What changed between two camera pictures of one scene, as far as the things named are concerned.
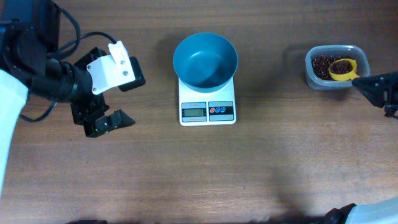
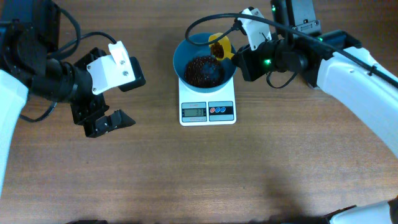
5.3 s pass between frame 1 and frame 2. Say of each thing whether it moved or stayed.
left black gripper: stayed
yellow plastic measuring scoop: moved
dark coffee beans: moved
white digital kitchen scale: stayed
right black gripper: moved
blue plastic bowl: stayed
